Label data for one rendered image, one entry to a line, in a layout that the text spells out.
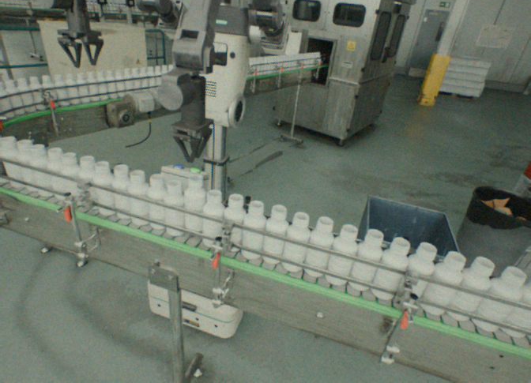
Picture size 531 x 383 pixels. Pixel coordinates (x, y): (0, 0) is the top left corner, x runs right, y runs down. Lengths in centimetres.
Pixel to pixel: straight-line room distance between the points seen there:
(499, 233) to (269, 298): 188
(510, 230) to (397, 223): 115
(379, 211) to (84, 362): 159
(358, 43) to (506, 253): 280
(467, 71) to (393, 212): 883
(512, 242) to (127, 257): 227
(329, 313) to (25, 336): 168
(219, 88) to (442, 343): 113
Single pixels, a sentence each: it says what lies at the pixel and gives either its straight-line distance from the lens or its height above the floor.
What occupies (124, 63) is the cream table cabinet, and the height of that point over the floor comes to 74.
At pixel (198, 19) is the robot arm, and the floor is 157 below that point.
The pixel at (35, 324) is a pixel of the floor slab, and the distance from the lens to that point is 222.
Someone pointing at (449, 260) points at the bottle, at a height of 116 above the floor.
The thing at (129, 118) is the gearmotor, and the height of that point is 91.
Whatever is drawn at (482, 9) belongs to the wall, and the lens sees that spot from 1303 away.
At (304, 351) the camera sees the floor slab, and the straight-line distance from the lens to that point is 194.
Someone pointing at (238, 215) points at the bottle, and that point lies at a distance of 83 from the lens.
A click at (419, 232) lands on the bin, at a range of 152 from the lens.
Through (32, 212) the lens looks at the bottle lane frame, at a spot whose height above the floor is 94.
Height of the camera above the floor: 161
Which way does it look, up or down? 29 degrees down
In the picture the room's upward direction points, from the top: 7 degrees clockwise
